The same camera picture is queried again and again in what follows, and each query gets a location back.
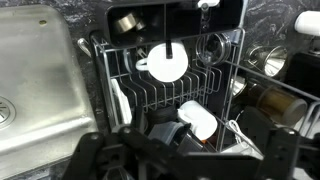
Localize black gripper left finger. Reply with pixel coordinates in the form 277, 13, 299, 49
63, 125, 174, 180

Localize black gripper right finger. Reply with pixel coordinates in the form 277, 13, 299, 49
238, 106, 320, 180

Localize stainless steel sink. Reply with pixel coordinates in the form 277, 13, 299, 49
0, 4, 99, 180

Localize clear plastic container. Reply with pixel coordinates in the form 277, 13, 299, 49
109, 78, 133, 126

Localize amber glass jar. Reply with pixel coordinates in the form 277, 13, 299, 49
248, 84, 308, 127

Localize white ceramic mug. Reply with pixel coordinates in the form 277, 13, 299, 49
176, 99, 219, 141

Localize steel cup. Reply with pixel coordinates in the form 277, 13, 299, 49
264, 45, 289, 78
244, 45, 268, 69

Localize white tumbler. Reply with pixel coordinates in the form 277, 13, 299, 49
135, 41, 189, 83

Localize clear round glass jar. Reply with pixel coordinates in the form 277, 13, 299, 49
195, 33, 233, 66

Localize small metal cup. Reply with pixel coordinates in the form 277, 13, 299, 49
113, 12, 146, 34

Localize white rounded appliance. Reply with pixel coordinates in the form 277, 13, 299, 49
293, 10, 320, 37

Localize black utensil caddy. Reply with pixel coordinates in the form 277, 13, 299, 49
104, 0, 244, 49

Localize metal wire dish drainer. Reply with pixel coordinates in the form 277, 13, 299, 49
77, 28, 320, 153

